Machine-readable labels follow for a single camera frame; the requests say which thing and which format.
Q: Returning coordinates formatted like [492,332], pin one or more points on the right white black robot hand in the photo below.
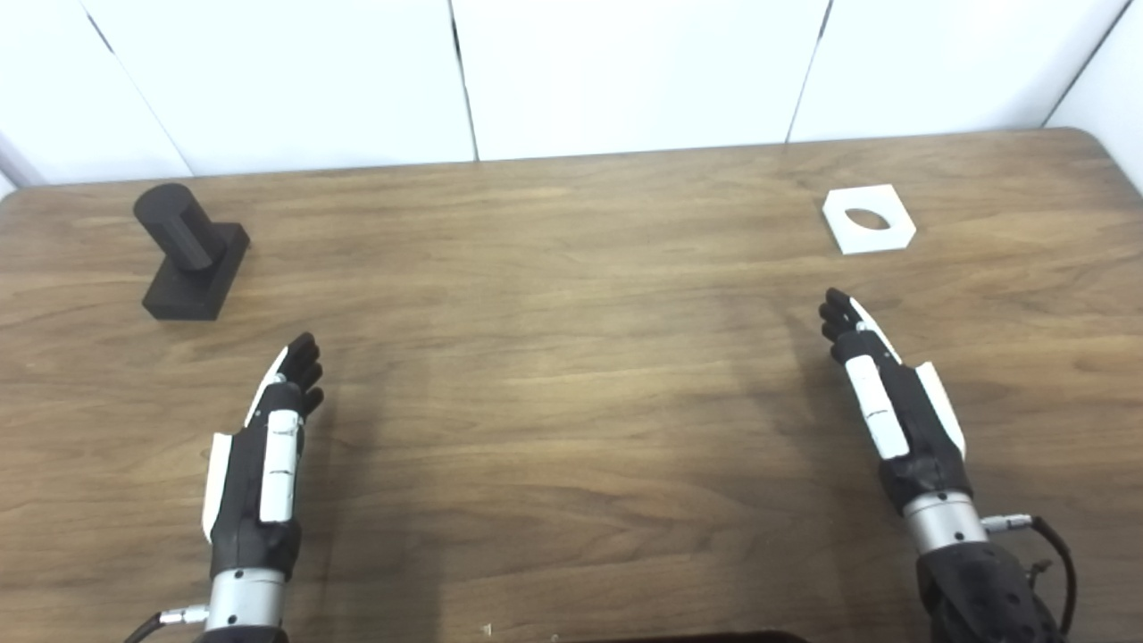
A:
[920,438]

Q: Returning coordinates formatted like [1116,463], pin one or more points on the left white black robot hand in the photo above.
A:
[253,500]

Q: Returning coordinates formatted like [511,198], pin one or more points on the white square piece with hole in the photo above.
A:
[880,234]

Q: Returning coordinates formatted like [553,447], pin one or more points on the black peg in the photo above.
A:
[189,259]

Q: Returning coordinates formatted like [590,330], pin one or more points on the grey wall corner post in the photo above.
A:
[13,165]

